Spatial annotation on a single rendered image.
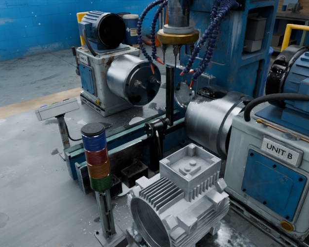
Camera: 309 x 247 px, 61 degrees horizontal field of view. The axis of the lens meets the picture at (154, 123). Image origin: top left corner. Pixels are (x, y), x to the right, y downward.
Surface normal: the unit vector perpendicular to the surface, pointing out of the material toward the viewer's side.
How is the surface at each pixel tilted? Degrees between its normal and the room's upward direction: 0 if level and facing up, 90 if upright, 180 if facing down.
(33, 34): 90
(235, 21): 90
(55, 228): 0
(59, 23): 90
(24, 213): 0
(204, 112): 58
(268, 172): 90
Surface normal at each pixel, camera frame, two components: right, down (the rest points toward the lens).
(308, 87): -0.77, 0.33
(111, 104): 0.63, 0.38
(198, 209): -0.02, -0.87
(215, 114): -0.61, -0.29
